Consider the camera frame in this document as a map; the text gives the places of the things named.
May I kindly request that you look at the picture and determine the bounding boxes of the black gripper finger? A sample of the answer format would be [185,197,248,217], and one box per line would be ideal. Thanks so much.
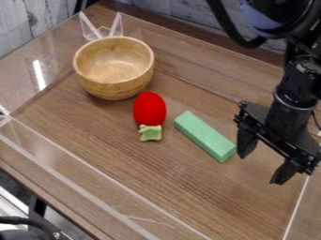
[237,122,259,158]
[271,157,303,185]

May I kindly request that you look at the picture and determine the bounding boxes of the clear acrylic tray enclosure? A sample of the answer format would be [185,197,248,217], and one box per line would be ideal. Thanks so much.
[0,15,307,240]

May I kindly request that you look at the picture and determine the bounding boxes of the black table leg bracket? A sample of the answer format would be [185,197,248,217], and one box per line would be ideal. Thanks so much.
[28,195,91,240]

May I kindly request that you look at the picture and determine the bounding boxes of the black cable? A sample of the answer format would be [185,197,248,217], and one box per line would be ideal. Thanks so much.
[0,215,62,240]

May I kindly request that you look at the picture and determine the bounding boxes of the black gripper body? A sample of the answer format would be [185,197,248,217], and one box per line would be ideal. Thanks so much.
[234,94,321,175]

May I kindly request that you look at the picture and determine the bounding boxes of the green rectangular block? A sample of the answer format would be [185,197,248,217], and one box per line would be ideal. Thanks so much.
[174,112,236,163]

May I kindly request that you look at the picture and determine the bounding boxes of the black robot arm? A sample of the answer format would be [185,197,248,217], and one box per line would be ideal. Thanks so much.
[206,0,321,185]

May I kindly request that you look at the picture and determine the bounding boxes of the red plush fruit green stem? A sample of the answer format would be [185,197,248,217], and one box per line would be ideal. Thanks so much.
[133,91,168,142]

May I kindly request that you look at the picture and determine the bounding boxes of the wooden bowl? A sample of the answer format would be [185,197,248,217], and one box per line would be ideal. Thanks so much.
[73,37,156,100]

